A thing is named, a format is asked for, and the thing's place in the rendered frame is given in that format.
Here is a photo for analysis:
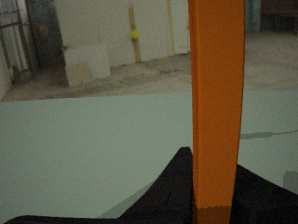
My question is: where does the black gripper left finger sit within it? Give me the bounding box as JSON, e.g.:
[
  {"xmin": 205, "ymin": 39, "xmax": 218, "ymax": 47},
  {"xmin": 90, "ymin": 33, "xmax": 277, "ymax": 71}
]
[{"xmin": 4, "ymin": 147, "xmax": 193, "ymax": 224}]

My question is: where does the orange handle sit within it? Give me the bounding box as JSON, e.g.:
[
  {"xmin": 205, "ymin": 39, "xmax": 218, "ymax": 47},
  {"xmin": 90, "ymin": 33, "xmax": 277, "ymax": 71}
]
[{"xmin": 188, "ymin": 0, "xmax": 246, "ymax": 224}]

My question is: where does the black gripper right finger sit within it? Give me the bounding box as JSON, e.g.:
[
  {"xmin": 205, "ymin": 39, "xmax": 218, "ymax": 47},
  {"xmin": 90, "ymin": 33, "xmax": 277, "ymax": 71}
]
[{"xmin": 229, "ymin": 163, "xmax": 298, "ymax": 224}]

